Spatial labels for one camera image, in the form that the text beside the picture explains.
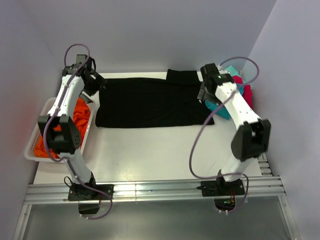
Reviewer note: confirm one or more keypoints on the teal shirt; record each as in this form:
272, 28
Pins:
220, 108

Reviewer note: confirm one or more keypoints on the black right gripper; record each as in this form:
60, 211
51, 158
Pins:
203, 95

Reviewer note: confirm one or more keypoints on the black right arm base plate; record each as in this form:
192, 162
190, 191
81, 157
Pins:
218, 188

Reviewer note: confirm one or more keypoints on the black t-shirt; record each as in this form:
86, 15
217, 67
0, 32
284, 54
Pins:
141, 102

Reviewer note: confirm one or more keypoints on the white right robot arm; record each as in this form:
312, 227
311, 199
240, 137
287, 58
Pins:
252, 134

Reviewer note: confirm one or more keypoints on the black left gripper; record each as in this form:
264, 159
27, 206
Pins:
99, 83

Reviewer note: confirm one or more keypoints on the magenta shirt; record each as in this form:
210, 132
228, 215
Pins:
245, 90

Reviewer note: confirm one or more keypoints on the white plastic basket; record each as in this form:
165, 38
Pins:
37, 140

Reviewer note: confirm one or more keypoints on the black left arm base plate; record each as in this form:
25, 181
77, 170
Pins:
79, 193

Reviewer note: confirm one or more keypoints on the orange shirt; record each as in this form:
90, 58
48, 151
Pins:
80, 117

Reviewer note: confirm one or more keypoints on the aluminium rail frame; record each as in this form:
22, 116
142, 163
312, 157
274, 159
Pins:
158, 173

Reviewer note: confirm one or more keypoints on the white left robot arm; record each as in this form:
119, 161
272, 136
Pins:
58, 130

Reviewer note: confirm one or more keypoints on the light turquoise shirt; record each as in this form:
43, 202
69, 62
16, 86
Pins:
233, 72

